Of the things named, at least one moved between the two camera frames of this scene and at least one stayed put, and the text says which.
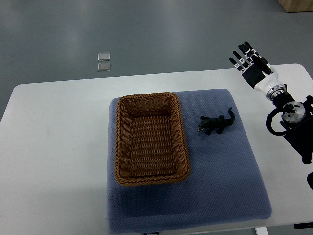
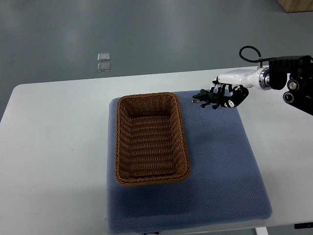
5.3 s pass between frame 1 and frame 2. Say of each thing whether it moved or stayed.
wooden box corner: stayed
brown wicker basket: stayed
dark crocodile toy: moved
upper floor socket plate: stayed
